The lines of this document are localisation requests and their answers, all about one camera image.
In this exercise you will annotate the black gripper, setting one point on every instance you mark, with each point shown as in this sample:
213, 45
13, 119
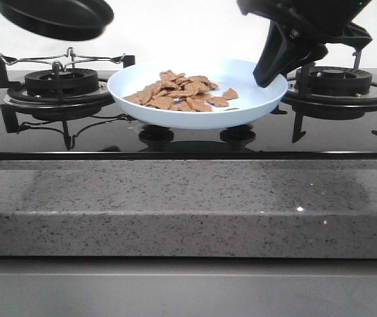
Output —
320, 21

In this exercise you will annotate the light blue plate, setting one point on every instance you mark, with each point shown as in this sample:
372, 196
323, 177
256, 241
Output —
253, 102

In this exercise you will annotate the brown meat pieces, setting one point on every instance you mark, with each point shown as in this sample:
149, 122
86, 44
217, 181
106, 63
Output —
177, 92

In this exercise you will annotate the black frying pan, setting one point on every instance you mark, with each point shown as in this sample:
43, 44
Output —
62, 20

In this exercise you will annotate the black burner without pan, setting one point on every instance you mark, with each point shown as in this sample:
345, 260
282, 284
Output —
330, 93

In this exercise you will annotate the black glass cooktop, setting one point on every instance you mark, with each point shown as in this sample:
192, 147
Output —
290, 133

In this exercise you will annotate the black burner under pan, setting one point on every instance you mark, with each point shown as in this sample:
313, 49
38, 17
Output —
60, 93

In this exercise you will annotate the grey cabinet front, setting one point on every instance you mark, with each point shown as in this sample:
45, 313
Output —
186, 287

